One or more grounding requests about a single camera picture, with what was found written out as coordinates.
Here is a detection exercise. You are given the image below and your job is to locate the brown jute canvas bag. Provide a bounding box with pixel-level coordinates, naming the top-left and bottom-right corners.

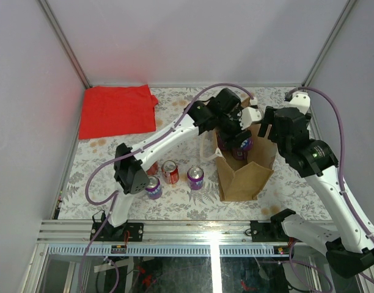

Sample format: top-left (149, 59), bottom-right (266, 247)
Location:
top-left (214, 124), bottom-right (277, 202)

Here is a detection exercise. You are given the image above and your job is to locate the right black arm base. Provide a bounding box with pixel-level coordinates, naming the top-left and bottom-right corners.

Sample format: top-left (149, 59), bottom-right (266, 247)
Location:
top-left (244, 208), bottom-right (296, 243)

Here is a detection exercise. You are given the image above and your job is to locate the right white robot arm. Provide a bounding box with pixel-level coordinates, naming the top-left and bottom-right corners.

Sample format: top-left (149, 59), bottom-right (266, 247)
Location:
top-left (258, 107), bottom-right (374, 278)

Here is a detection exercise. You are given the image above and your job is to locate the purple fanta can front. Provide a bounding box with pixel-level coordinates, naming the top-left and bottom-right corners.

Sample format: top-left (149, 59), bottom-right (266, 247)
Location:
top-left (145, 176), bottom-right (163, 200)

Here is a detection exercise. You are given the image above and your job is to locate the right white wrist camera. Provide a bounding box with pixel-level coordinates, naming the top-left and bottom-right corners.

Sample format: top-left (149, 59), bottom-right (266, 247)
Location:
top-left (285, 91), bottom-right (310, 114)

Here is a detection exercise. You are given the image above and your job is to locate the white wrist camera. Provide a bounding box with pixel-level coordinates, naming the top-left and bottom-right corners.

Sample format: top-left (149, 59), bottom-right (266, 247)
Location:
top-left (285, 91), bottom-right (310, 114)
top-left (239, 98), bottom-right (262, 130)

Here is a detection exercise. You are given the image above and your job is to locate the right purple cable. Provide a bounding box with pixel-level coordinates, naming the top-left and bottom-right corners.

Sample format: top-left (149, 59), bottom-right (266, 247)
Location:
top-left (284, 87), bottom-right (374, 293)

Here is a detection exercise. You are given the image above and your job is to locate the red coke can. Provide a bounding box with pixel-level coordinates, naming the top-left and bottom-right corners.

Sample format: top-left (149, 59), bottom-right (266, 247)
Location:
top-left (147, 161), bottom-right (159, 176)
top-left (161, 160), bottom-right (179, 184)

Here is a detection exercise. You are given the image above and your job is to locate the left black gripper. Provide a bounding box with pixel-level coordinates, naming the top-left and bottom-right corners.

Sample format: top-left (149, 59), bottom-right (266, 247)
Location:
top-left (214, 106), bottom-right (250, 146)

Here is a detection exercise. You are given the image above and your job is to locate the red coke can front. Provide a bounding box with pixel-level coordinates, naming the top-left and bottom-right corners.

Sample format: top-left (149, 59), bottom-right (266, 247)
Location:
top-left (161, 160), bottom-right (179, 184)

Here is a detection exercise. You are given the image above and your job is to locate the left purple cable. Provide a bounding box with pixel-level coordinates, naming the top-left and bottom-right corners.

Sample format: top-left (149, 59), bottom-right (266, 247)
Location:
top-left (78, 82), bottom-right (257, 293)

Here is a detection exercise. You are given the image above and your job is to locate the red coke can left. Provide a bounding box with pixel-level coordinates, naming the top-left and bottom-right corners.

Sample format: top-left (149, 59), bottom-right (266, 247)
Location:
top-left (147, 161), bottom-right (159, 176)

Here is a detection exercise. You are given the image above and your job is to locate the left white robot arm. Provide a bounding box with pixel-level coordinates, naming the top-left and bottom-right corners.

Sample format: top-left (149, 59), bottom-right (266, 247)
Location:
top-left (104, 84), bottom-right (262, 241)

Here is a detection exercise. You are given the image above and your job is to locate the aluminium front rail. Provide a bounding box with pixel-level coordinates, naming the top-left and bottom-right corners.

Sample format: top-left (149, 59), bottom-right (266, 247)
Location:
top-left (37, 219), bottom-right (367, 245)

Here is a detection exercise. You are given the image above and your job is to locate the purple fanta can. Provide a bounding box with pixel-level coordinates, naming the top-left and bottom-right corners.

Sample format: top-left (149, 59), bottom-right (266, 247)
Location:
top-left (216, 132), bottom-right (227, 151)
top-left (187, 166), bottom-right (204, 190)
top-left (232, 137), bottom-right (253, 161)
top-left (145, 176), bottom-right (163, 200)

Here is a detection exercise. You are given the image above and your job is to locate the red folded cloth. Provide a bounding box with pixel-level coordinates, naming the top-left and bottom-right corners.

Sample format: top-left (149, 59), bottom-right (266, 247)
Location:
top-left (79, 85), bottom-right (158, 140)

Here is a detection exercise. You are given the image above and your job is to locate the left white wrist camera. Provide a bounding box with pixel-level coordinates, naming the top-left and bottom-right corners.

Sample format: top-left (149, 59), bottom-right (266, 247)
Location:
top-left (239, 98), bottom-right (262, 130)

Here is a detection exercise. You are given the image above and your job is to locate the purple cable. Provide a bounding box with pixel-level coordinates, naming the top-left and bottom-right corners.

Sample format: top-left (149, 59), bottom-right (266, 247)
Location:
top-left (284, 87), bottom-right (374, 293)
top-left (78, 82), bottom-right (257, 293)

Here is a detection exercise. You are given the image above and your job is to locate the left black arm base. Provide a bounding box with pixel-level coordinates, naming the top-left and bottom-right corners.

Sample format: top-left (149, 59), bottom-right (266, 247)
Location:
top-left (90, 210), bottom-right (144, 244)

